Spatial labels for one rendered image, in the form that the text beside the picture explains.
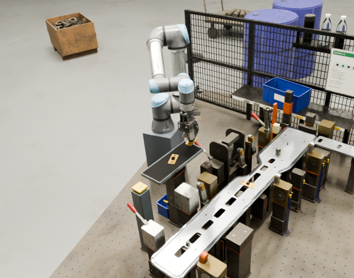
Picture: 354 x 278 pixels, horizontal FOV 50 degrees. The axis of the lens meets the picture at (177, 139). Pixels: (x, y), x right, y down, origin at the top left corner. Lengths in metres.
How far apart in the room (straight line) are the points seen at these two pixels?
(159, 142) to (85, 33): 4.74
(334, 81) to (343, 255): 1.15
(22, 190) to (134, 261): 2.13
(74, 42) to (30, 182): 3.39
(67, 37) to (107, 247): 5.06
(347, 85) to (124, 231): 1.73
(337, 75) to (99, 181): 2.40
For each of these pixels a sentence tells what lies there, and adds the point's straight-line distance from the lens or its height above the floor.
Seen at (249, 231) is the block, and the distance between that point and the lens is 1.85.
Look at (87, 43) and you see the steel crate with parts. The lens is 7.01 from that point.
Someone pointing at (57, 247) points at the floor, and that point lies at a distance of 3.38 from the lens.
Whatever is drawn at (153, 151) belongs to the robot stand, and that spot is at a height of 0.97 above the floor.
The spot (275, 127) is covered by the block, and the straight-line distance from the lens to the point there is 2.53.
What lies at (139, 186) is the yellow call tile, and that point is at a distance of 1.92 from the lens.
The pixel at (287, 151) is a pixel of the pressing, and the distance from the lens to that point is 2.40.
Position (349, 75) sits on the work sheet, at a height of 1.29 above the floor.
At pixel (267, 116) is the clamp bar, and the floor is 1.17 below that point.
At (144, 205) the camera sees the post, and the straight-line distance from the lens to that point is 1.95.
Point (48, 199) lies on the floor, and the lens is 3.86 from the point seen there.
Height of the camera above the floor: 2.40
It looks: 34 degrees down
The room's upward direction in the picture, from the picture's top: 5 degrees counter-clockwise
